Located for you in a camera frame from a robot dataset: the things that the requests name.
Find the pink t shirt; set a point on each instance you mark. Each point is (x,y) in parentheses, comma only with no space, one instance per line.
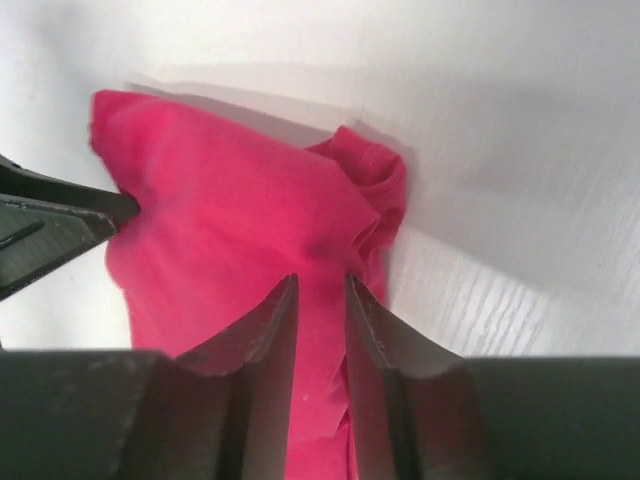
(226,213)

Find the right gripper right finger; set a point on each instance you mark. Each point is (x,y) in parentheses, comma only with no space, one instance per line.
(408,396)

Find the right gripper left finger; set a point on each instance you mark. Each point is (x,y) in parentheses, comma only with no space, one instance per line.
(252,360)

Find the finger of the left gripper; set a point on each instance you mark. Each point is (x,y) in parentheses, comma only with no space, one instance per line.
(38,238)
(19,182)

